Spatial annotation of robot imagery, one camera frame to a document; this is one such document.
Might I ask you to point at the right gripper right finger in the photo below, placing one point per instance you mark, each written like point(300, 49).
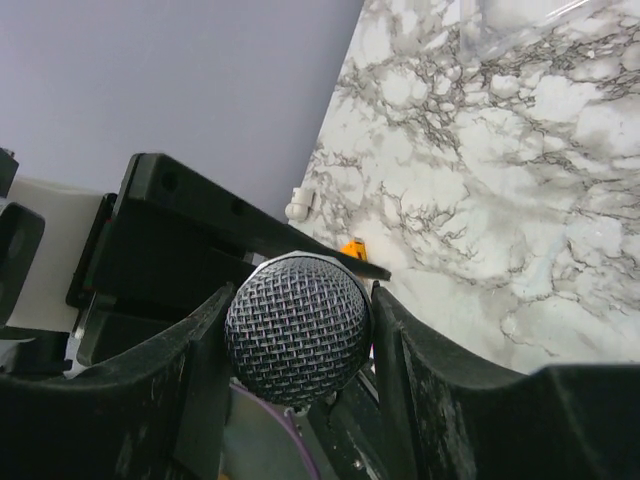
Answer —
point(449, 414)

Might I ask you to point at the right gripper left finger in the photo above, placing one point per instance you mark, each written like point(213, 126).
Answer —
point(156, 411)

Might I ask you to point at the round base clip stand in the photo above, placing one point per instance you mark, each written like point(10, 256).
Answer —
point(86, 277)

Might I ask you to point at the black mesh-head microphone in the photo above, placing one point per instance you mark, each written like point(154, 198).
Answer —
point(299, 328)

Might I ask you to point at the orange tape measure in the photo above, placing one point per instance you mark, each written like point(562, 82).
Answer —
point(355, 248)

